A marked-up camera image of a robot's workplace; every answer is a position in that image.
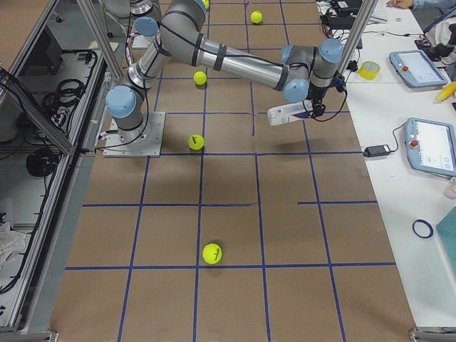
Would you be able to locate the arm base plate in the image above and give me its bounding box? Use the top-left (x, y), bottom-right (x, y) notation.
top-left (132, 34), bottom-right (155, 50)
top-left (103, 112), bottom-right (166, 157)

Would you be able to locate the teach pendant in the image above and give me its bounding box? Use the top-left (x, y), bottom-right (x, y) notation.
top-left (389, 50), bottom-right (447, 88)
top-left (404, 118), bottom-right (455, 178)

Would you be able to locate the right-side yellow tennis ball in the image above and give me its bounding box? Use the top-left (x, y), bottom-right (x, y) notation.
top-left (188, 134), bottom-right (204, 151)

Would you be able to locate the near left-side yellow tennis ball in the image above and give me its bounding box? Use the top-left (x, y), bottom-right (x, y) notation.
top-left (250, 10), bottom-right (263, 24)

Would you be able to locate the near teach pendant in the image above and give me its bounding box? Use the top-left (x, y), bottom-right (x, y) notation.
top-left (404, 118), bottom-right (455, 178)

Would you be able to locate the centre yellow tennis ball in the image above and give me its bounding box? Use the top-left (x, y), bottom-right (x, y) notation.
top-left (193, 71), bottom-right (207, 86)

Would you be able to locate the blue tape ring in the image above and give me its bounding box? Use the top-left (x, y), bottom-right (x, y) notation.
top-left (412, 219), bottom-right (435, 239)

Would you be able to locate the yellow banana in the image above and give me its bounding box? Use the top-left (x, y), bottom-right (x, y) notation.
top-left (433, 81), bottom-right (456, 103)

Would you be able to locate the black power adapter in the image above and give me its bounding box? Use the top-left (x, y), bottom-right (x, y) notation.
top-left (363, 145), bottom-right (392, 157)

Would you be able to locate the teal box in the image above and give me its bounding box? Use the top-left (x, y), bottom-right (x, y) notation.
top-left (437, 207), bottom-right (456, 270)

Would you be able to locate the far teach pendant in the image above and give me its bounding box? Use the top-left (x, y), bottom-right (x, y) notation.
top-left (389, 50), bottom-right (447, 88)

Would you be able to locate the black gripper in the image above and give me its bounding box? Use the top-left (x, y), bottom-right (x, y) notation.
top-left (307, 85), bottom-right (327, 118)

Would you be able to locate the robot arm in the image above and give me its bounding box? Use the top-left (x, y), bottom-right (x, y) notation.
top-left (105, 1), bottom-right (343, 142)

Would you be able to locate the nearest yellow tennis ball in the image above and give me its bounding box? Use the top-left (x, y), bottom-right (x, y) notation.
top-left (202, 242), bottom-right (222, 265)

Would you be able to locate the yellow tape roll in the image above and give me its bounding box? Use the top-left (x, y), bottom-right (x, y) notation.
top-left (358, 61), bottom-right (380, 81)

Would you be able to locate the aluminium frame post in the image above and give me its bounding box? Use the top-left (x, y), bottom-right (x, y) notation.
top-left (334, 1), bottom-right (377, 78)

